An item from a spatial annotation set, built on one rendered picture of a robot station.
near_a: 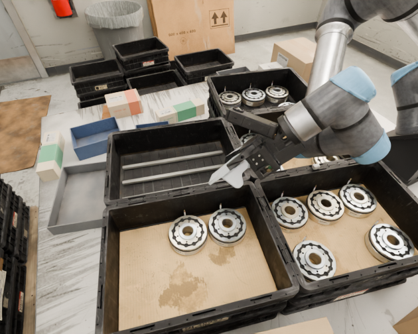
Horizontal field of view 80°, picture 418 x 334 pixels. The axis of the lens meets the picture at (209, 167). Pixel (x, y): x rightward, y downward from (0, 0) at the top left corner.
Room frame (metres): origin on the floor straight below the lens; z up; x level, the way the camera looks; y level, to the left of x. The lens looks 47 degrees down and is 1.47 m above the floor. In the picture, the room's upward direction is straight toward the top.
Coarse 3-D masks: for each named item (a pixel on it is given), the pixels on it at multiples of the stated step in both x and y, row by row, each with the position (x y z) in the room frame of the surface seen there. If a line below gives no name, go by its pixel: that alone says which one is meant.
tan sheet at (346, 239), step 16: (336, 192) 0.47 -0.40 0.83; (336, 224) 0.36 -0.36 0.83; (352, 224) 0.36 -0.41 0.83; (368, 224) 0.36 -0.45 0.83; (288, 240) 0.31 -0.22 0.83; (320, 240) 0.31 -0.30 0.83; (336, 240) 0.31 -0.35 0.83; (352, 240) 0.31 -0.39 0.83; (336, 256) 0.27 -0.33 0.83; (352, 256) 0.27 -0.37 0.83; (368, 256) 0.27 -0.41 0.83; (336, 272) 0.23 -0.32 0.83
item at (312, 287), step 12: (324, 168) 0.49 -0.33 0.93; (336, 168) 0.49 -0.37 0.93; (384, 168) 0.49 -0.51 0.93; (264, 180) 0.44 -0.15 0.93; (276, 180) 0.45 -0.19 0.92; (396, 180) 0.44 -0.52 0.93; (408, 192) 0.40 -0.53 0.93; (264, 204) 0.36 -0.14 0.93; (276, 228) 0.29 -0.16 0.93; (288, 252) 0.23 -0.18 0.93; (384, 264) 0.21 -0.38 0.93; (396, 264) 0.21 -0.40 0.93; (408, 264) 0.21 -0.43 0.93; (300, 276) 0.18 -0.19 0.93; (336, 276) 0.18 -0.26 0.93; (348, 276) 0.18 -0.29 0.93; (360, 276) 0.18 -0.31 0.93; (372, 276) 0.19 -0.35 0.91; (300, 288) 0.16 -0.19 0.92; (312, 288) 0.16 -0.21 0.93; (324, 288) 0.17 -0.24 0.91
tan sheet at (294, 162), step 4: (292, 160) 0.61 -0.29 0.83; (296, 160) 0.61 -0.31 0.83; (300, 160) 0.61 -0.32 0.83; (304, 160) 0.61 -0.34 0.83; (308, 160) 0.61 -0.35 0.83; (284, 164) 0.59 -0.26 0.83; (288, 164) 0.59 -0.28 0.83; (292, 164) 0.59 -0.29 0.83; (296, 164) 0.59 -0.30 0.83; (300, 164) 0.59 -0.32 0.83; (304, 164) 0.59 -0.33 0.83; (308, 164) 0.59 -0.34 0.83; (284, 168) 0.58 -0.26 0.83; (288, 168) 0.58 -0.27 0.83
